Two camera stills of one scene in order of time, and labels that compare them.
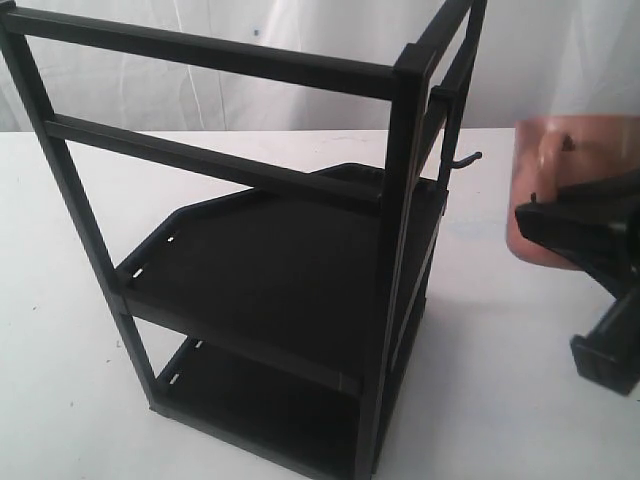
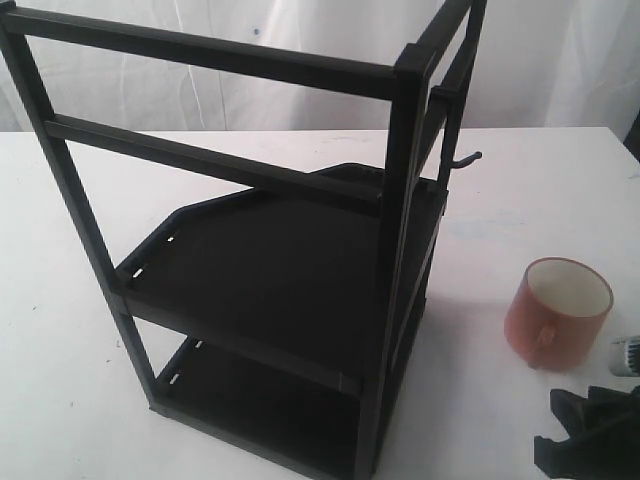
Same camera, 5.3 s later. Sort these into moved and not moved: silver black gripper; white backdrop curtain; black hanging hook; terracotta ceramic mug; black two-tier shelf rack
Moved: terracotta ceramic mug; silver black gripper
Not moved: black two-tier shelf rack; black hanging hook; white backdrop curtain
